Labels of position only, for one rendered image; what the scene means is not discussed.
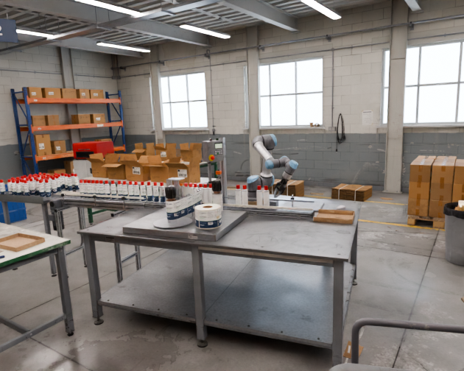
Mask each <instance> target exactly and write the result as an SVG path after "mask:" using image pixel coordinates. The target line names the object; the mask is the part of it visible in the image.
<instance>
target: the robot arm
mask: <svg viewBox="0 0 464 371"><path fill-rule="evenodd" d="M276 145H277V140H276V137H275V136H274V135H273V134H269V135H258V136H256V137H255V138H254V139H253V142H252V146H253V148H254V149H255V150H256V151H257V152H258V153H259V154H260V156H261V157H262V158H263V164H262V173H261V176H260V177H259V176H258V175H253V176H250V177H248V178H247V191H248V193H247V197H248V198H256V191H257V190H258V189H257V186H261V187H262V188H264V186H268V187H270V186H273V184H274V181H275V179H274V176H273V174H272V173H271V169H275V168H281V167H285V168H286V169H285V171H284V173H283V174H282V179H281V181H279V182H277V184H276V186H275V190H274V198H277V197H279V196H280V195H281V194H283V193H284V192H285V188H286V184H287V181H289V179H290V178H291V177H292V175H293V174H294V172H295V170H296V168H297V167H298V163H297V162H296V161H294V160H290V159H289V158H288V157H287V156H283V157H281V158H280V159H274V158H273V157H272V153H273V150H274V146H276ZM278 190H279V191H278ZM277 191H278V194H277ZM276 194H277V195H276Z"/></svg>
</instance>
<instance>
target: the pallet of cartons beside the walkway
mask: <svg viewBox="0 0 464 371"><path fill-rule="evenodd" d="M436 157H437V156H418V157H417V158H416V159H415V160H414V161H413V162H412V163H411V164H410V175H409V198H408V211H407V215H409V216H408V219H407V225H413V226H415V224H416V222H417V220H418V219H419V220H426V221H433V228H440V229H444V227H445V214H444V213H443V208H444V205H445V204H446V203H450V202H458V200H462V201H464V160H460V159H457V157H456V156H438V157H437V158H436Z"/></svg>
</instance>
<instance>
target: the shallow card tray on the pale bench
mask: <svg viewBox="0 0 464 371"><path fill-rule="evenodd" d="M44 242H45V238H43V237H40V236H33V235H28V234H23V233H16V234H12V235H10V236H6V237H4V238H0V249H3V250H9V251H13V252H18V251H21V250H25V249H27V248H29V247H33V246H35V245H38V244H41V243H44Z"/></svg>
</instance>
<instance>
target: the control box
mask: <svg viewBox="0 0 464 371"><path fill-rule="evenodd" d="M219 142H222V149H215V148H214V143H219ZM216 150H223V141H222V140H220V141H216V140H213V141H203V161H204V162H208V163H209V162H216V161H222V160H224V155H223V154H221V155H215V154H214V151H216ZM211 156H214V157H215V159H214V160H212V159H211Z"/></svg>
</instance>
